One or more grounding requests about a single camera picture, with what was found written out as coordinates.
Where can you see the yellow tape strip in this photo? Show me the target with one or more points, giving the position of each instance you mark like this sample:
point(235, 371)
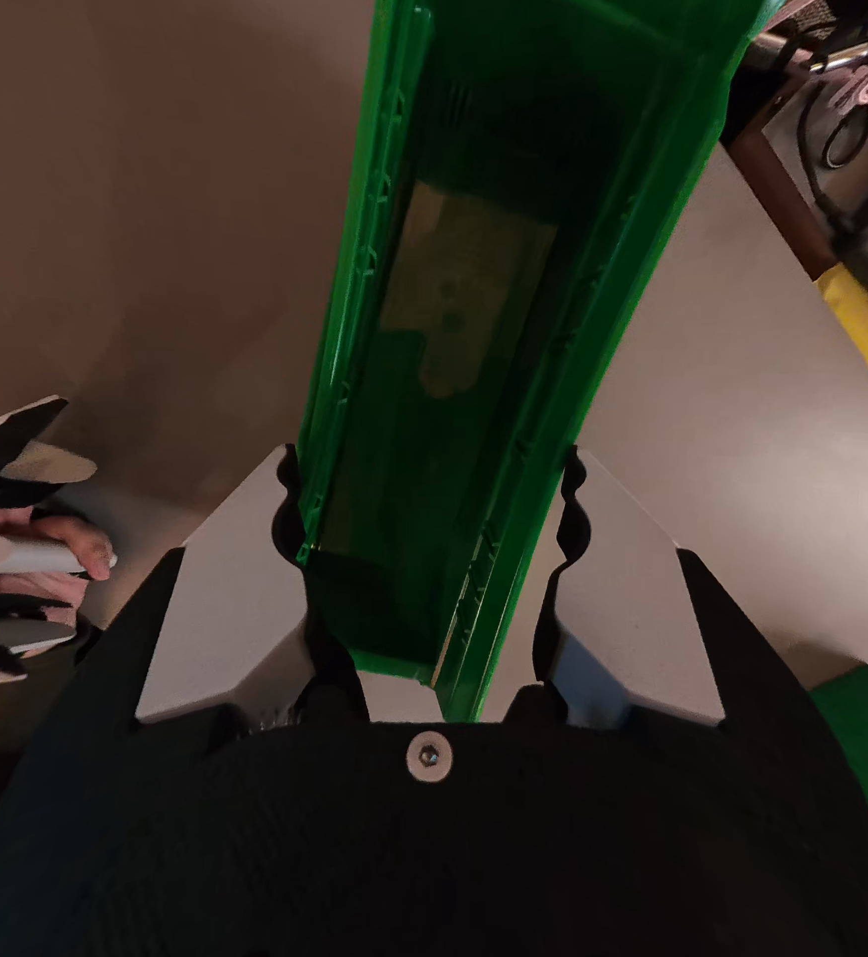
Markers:
point(867, 336)

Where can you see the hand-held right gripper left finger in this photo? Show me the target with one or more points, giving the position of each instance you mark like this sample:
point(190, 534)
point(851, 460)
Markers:
point(224, 620)

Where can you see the person's left hand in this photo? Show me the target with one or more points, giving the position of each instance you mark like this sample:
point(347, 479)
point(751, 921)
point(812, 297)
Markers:
point(90, 549)

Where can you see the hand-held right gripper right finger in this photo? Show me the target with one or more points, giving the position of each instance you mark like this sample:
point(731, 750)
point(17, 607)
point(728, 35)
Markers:
point(636, 620)

